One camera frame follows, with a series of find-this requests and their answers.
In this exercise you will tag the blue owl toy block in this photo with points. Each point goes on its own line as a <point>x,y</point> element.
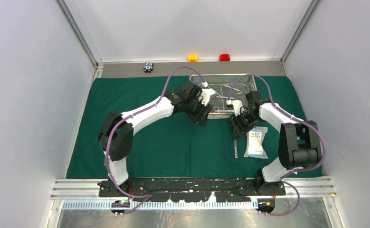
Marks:
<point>148,67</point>

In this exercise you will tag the white sterile packet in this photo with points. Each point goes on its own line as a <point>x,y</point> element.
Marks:
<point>255,138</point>

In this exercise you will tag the red toy block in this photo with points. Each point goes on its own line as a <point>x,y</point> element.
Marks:
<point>224,57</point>

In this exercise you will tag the metal mesh instrument tray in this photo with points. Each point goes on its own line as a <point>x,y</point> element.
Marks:
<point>232,86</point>

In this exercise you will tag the green surgical drape cloth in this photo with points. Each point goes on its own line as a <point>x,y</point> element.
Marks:
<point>170,147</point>

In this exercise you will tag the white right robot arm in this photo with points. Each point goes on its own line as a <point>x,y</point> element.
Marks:
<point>300,142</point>

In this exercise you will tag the yellow toy block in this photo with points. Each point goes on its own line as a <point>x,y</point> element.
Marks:
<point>192,58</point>

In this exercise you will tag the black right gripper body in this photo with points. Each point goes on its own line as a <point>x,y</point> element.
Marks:
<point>245,121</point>

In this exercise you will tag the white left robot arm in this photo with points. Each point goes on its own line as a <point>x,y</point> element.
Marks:
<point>116,134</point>

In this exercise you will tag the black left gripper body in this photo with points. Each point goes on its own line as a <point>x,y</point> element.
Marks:
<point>196,110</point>

